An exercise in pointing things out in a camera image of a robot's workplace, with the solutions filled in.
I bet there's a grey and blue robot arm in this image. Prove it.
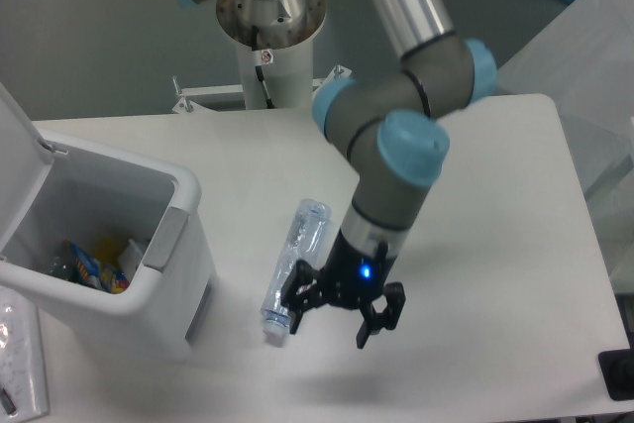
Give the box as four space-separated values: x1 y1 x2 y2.
178 0 496 346

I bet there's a clear plastic sheet tray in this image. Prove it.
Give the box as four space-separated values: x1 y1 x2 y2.
1 287 50 422

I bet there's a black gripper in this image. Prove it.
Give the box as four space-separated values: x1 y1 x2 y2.
280 232 406 349

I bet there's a colourful snack wrapper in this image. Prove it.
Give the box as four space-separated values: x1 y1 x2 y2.
63 240 130 294

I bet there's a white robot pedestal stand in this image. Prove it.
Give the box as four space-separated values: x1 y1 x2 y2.
172 33 352 114

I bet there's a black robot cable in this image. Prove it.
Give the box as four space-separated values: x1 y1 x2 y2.
251 26 276 110

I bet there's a white tissue wrapper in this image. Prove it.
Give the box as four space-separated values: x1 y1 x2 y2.
117 239 148 281

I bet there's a white trash can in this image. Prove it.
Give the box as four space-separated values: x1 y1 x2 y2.
1 92 217 365

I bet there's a crushed clear plastic bottle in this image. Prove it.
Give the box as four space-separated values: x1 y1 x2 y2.
261 199 331 347

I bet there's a black device at table edge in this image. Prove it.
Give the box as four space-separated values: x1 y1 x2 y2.
598 349 633 401

